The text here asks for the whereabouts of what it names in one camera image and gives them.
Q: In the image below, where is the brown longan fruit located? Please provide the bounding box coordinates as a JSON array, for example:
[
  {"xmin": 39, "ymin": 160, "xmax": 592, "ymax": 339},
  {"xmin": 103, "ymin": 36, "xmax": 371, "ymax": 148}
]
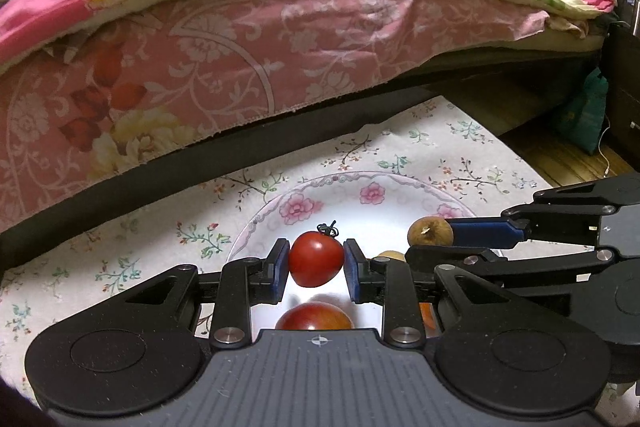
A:
[{"xmin": 407, "ymin": 216, "xmax": 454, "ymax": 246}]

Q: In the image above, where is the tan longan fruit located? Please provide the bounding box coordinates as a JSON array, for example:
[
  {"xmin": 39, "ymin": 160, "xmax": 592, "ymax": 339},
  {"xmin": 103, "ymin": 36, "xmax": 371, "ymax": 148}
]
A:
[{"xmin": 376, "ymin": 251, "xmax": 406, "ymax": 262}]

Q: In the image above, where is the large red tomato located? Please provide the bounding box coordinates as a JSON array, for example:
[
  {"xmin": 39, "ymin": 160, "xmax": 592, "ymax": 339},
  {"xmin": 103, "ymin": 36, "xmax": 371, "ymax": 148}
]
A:
[{"xmin": 276, "ymin": 301, "xmax": 354, "ymax": 331}]

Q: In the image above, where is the red cherry tomato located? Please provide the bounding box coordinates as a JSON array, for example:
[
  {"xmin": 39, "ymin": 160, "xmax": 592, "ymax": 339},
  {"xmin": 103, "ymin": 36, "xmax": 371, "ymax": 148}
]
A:
[{"xmin": 288, "ymin": 221, "xmax": 344, "ymax": 287}]

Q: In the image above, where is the large orange mandarin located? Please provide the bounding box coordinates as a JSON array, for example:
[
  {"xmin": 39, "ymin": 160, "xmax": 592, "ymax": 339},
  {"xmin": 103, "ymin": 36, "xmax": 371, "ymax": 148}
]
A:
[{"xmin": 420, "ymin": 303, "xmax": 436, "ymax": 331}]

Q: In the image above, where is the white floral plate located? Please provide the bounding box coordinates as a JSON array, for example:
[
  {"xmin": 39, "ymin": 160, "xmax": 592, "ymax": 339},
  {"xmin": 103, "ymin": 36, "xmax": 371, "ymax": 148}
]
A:
[{"xmin": 226, "ymin": 171, "xmax": 507, "ymax": 338}]

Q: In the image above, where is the floral tablecloth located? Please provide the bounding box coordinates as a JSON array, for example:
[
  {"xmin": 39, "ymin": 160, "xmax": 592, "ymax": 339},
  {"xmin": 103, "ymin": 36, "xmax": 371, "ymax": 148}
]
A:
[{"xmin": 1, "ymin": 97, "xmax": 552, "ymax": 393}]

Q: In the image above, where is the green bag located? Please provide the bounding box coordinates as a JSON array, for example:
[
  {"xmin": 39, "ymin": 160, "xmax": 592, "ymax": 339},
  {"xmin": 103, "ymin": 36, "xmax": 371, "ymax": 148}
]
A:
[{"xmin": 561, "ymin": 68, "xmax": 608, "ymax": 154}]

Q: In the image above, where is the pink floral bed sheet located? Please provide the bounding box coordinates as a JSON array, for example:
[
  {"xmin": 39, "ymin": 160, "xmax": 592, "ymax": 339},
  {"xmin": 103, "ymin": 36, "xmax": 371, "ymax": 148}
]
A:
[{"xmin": 1, "ymin": 0, "xmax": 602, "ymax": 229}]

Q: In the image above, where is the dark bed frame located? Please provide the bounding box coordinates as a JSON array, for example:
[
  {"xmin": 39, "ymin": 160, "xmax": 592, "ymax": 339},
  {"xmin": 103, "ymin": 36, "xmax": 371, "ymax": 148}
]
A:
[{"xmin": 1, "ymin": 48, "xmax": 608, "ymax": 270}]

